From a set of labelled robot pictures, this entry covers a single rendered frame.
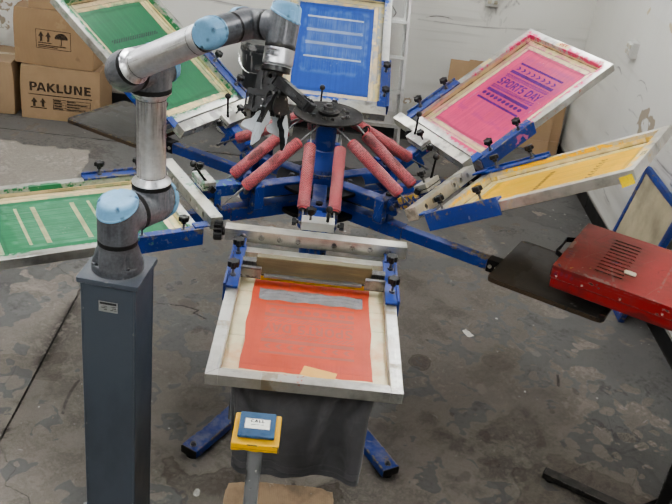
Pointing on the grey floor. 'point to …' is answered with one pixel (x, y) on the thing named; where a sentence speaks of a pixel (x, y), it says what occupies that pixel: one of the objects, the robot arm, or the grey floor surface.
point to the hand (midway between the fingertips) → (269, 149)
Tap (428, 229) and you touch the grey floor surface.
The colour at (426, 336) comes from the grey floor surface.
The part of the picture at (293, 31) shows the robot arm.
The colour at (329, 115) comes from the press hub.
